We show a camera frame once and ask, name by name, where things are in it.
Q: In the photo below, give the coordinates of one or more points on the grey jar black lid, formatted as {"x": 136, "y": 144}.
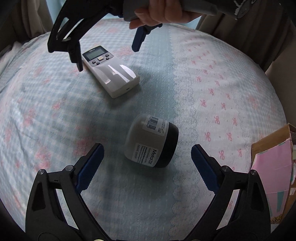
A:
{"x": 151, "y": 141}

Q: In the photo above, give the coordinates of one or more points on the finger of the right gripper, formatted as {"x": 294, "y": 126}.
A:
{"x": 74, "y": 20}
{"x": 141, "y": 34}

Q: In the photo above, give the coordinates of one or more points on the patterned cardboard box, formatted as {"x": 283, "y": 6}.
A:
{"x": 273, "y": 157}

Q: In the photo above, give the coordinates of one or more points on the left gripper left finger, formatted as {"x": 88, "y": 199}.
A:
{"x": 56, "y": 209}

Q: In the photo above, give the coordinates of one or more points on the white remote control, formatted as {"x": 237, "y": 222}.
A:
{"x": 115, "y": 77}

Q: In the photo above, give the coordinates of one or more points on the brown right curtain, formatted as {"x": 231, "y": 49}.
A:
{"x": 262, "y": 34}

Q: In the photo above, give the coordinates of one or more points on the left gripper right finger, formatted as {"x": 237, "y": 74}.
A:
{"x": 239, "y": 209}

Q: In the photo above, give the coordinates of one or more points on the person's right hand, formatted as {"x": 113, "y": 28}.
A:
{"x": 162, "y": 12}

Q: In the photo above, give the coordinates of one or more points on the checkered floral bedsheet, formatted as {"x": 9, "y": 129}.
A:
{"x": 193, "y": 89}

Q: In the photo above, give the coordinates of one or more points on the brown left curtain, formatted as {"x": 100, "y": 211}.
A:
{"x": 23, "y": 20}

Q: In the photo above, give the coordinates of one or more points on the brown curtain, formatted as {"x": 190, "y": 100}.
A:
{"x": 23, "y": 20}
{"x": 262, "y": 34}

